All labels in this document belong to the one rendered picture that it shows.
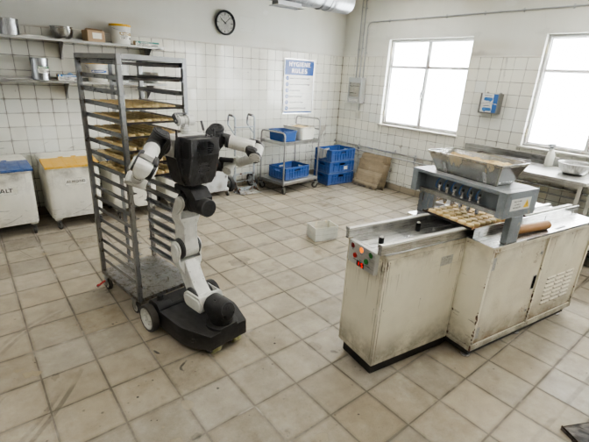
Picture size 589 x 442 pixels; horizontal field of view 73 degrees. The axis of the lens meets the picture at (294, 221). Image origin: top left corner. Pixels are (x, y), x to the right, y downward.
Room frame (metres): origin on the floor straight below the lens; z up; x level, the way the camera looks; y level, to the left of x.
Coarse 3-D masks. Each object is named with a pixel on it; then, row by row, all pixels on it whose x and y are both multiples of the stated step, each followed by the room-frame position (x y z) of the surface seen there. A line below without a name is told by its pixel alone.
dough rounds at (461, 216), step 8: (440, 208) 2.69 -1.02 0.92; (448, 208) 2.72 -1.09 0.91; (456, 208) 2.71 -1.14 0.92; (464, 208) 2.72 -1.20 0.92; (472, 208) 2.75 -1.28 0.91; (448, 216) 2.52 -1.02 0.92; (456, 216) 2.53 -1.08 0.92; (464, 216) 2.54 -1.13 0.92; (472, 216) 2.56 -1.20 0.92; (480, 216) 2.56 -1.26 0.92; (488, 216) 2.57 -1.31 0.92; (464, 224) 2.42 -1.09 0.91; (472, 224) 2.39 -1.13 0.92; (480, 224) 2.43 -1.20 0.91; (488, 224) 2.45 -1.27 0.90
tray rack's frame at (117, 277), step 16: (80, 64) 2.94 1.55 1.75; (80, 80) 2.93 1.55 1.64; (112, 80) 3.12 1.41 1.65; (80, 96) 2.92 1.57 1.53; (112, 96) 3.11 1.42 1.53; (144, 96) 3.28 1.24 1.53; (96, 208) 2.93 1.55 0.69; (96, 224) 2.92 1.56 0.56; (128, 240) 3.12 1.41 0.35; (112, 272) 2.91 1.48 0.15; (128, 272) 2.92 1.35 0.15; (144, 272) 2.94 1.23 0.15; (160, 272) 2.95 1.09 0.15; (176, 272) 2.97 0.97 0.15; (128, 288) 2.67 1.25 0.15; (160, 288) 2.70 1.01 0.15; (176, 288) 2.75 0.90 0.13
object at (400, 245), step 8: (552, 208) 2.91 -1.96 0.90; (560, 208) 2.95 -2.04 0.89; (528, 216) 2.72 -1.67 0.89; (440, 232) 2.26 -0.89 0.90; (448, 232) 2.28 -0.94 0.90; (456, 232) 2.32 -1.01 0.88; (464, 232) 2.36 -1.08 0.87; (472, 232) 2.41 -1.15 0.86; (400, 240) 2.09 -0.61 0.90; (408, 240) 2.10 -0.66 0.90; (416, 240) 2.13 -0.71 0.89; (424, 240) 2.17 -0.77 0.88; (432, 240) 2.21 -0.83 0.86; (440, 240) 2.25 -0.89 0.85; (384, 248) 2.01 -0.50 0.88; (392, 248) 2.04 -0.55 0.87; (400, 248) 2.07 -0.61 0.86; (408, 248) 2.11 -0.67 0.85
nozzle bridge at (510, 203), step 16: (416, 176) 2.78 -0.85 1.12; (432, 176) 2.77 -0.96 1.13; (448, 176) 2.56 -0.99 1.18; (432, 192) 2.69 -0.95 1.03; (448, 192) 2.64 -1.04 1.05; (480, 192) 2.43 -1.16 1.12; (496, 192) 2.26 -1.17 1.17; (512, 192) 2.24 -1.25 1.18; (528, 192) 2.31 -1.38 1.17; (480, 208) 2.36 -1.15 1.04; (496, 208) 2.24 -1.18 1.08; (512, 208) 2.24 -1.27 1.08; (528, 208) 2.33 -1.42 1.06; (512, 224) 2.27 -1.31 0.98; (512, 240) 2.29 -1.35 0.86
